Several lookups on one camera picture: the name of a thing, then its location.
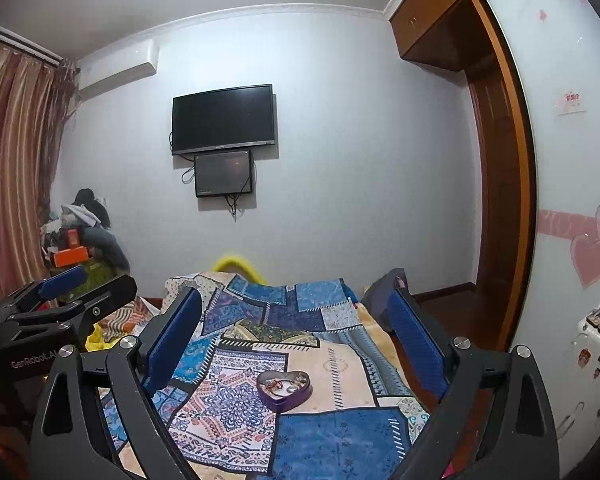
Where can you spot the white air conditioner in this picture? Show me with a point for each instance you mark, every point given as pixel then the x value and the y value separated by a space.
pixel 116 69

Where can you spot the yellow plush toy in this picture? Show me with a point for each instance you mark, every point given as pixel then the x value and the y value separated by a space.
pixel 240 265

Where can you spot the small dark wall monitor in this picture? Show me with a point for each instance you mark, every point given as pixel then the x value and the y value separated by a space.
pixel 223 173

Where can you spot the white sliding wardrobe door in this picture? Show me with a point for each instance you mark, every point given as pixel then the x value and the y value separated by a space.
pixel 555 45

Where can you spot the white suitcase with stickers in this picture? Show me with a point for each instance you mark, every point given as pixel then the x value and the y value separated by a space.
pixel 576 405

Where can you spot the black wall television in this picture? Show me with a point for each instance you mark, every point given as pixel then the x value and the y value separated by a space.
pixel 215 120

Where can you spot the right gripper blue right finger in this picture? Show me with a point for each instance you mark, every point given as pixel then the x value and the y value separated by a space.
pixel 418 342

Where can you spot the pile of clothes and boxes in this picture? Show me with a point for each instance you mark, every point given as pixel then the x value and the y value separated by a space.
pixel 81 234

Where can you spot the blue patchwork bedspread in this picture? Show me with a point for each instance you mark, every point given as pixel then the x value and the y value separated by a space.
pixel 359 423

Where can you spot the yellow cloth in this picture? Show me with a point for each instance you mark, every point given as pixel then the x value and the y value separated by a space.
pixel 102 338

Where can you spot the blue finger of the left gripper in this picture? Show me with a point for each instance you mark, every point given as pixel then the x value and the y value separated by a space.
pixel 87 310
pixel 62 283

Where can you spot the striped red curtain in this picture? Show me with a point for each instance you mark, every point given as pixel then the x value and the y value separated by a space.
pixel 36 100

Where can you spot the brown wooden wardrobe frame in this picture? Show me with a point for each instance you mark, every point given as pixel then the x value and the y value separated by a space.
pixel 462 36

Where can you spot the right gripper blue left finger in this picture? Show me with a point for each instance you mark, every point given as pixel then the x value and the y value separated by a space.
pixel 166 336

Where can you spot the purple heart-shaped tin box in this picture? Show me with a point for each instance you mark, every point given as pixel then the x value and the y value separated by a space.
pixel 280 392

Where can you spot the dark purple bag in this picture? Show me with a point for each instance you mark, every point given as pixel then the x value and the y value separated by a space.
pixel 376 297

